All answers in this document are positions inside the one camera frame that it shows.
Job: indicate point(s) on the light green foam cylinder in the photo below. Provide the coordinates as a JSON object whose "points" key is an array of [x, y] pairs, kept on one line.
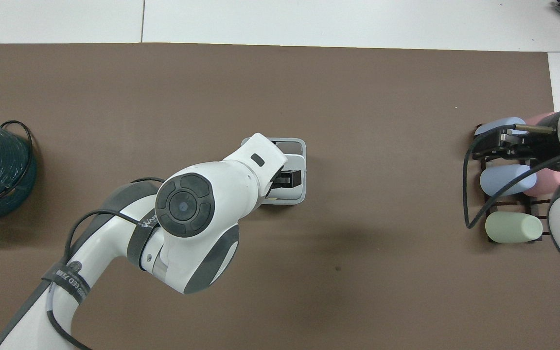
{"points": [[513, 227]]}

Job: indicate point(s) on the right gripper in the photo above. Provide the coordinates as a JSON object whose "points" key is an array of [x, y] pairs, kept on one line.
{"points": [[545, 146]]}

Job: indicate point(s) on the pink foam cylinder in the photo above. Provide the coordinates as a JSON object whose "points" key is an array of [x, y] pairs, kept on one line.
{"points": [[545, 184]]}

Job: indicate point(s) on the light blue foam cylinder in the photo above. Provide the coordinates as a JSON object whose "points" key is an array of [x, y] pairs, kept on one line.
{"points": [[503, 181], [496, 124]]}

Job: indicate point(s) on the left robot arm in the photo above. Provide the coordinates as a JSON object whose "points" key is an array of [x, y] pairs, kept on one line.
{"points": [[231, 180]]}

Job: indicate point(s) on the small grey trash can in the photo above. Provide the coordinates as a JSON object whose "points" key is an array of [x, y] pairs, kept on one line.
{"points": [[295, 198]]}

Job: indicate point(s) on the dark brown rack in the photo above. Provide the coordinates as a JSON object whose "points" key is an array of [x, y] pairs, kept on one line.
{"points": [[496, 201]]}

